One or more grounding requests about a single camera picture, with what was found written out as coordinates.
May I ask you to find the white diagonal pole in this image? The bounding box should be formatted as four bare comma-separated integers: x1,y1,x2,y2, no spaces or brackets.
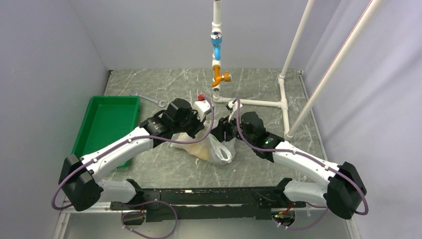
285,0,384,140

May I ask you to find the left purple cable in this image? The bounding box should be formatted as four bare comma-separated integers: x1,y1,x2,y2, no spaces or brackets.
51,95,215,211

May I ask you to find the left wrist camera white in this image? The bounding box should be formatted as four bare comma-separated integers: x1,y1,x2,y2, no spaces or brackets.
192,94,211,119

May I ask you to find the green plastic tray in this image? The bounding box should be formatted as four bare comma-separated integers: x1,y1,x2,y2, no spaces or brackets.
72,96,140,158

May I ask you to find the white pvc pipe frame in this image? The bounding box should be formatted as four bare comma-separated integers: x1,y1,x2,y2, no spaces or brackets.
211,0,317,140

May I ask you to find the orange pipe valve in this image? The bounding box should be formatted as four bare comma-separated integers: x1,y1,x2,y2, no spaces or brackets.
212,65,232,88

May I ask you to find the white plastic bag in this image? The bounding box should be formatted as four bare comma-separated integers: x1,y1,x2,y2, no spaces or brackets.
171,133,235,165

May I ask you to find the silver wrench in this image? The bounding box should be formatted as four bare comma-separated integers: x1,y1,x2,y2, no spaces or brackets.
130,91,167,108

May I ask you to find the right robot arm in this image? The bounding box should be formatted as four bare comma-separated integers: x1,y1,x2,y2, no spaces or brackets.
211,112,369,220

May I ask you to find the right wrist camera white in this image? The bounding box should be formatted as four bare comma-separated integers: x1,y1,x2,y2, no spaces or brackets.
226,98,243,118

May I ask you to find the blue pipe valve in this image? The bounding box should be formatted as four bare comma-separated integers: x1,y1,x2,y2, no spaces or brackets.
210,31,222,61

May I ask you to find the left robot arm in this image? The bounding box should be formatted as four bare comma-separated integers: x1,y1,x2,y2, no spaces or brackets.
51,95,214,212

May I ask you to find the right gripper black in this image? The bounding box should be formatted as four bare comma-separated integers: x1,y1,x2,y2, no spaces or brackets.
210,111,255,145

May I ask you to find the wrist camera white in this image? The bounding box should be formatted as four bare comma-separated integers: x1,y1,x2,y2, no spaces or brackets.
192,94,211,119
226,98,243,118

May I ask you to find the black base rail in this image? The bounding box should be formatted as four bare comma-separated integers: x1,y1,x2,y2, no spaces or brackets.
110,187,306,222

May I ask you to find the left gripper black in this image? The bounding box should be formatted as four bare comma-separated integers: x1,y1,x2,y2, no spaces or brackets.
173,107,207,139

